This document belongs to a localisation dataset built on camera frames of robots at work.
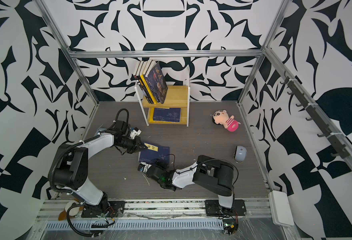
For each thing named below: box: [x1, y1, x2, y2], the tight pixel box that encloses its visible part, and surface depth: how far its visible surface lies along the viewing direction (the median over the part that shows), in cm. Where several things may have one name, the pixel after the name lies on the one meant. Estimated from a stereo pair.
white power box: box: [268, 190, 295, 227], surface depth 73 cm
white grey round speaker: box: [233, 145, 248, 164], surface depth 87 cm
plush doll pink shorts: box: [210, 109, 241, 132], surface depth 104 cm
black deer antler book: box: [135, 61, 153, 104], surface depth 83 cm
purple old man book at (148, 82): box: [144, 61, 160, 104], surface depth 83 cm
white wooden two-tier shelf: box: [134, 65, 191, 127], surface depth 104 cm
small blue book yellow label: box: [153, 107, 181, 123], surface depth 104 cm
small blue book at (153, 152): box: [138, 142, 170, 165], surface depth 91 cm
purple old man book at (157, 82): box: [147, 61, 168, 104], surface depth 88 cm
